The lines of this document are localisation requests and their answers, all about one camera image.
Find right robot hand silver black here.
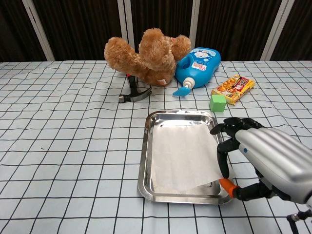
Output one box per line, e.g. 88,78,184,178
210,117,312,212

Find white paper sheet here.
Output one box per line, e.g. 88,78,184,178
151,123,236,194

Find silver metal tray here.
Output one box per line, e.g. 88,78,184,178
137,110,233,205

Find green cube block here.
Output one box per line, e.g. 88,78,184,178
209,94,228,113

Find yellow orange snack packet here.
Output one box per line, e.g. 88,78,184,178
211,74,256,106

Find blue plastic squeeze bottle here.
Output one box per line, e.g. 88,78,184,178
172,46,222,97

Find black claw hammer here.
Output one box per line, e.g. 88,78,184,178
118,74,153,104

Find brown teddy bear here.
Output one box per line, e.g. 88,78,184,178
104,27,192,87

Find white black grid tablecloth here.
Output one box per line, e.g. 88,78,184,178
0,60,312,234

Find black cable metal connector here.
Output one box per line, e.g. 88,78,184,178
286,211,312,234

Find dark folding screen white frame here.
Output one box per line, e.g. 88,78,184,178
0,0,312,63

